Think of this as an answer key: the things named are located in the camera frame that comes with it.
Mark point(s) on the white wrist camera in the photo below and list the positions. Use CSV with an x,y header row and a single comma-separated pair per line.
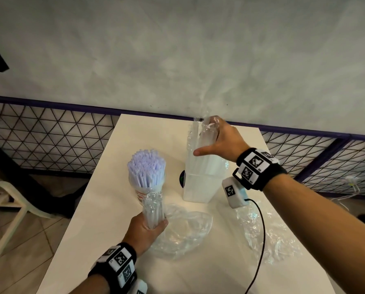
x,y
234,192
139,287

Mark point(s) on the handful of clear straws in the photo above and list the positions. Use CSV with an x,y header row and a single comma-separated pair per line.
x,y
207,134

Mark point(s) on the person's left forearm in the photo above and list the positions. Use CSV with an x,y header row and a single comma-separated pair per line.
x,y
90,286

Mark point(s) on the clear acrylic sign stand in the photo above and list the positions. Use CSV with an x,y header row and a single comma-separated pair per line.
x,y
200,189

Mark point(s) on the person's left hand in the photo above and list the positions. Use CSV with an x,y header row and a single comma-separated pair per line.
x,y
139,238

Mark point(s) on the cluster of white straws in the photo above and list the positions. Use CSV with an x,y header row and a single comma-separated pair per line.
x,y
145,165

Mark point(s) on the black marker wristband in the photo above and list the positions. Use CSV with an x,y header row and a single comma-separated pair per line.
x,y
259,168
116,263

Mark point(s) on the pack of straws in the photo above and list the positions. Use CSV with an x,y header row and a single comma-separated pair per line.
x,y
185,232

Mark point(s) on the person's right forearm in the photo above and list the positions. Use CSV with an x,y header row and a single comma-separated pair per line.
x,y
323,223

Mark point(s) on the dark round sticker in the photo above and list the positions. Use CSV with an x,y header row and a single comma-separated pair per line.
x,y
181,179

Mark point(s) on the person's right hand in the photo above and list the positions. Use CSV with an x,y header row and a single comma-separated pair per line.
x,y
231,143

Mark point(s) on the white plastic chair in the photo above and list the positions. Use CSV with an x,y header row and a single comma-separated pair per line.
x,y
14,188

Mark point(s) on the clear plastic bag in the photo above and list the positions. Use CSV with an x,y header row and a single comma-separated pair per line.
x,y
277,238

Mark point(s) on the dark wooden post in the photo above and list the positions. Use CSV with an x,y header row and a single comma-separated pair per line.
x,y
26,183

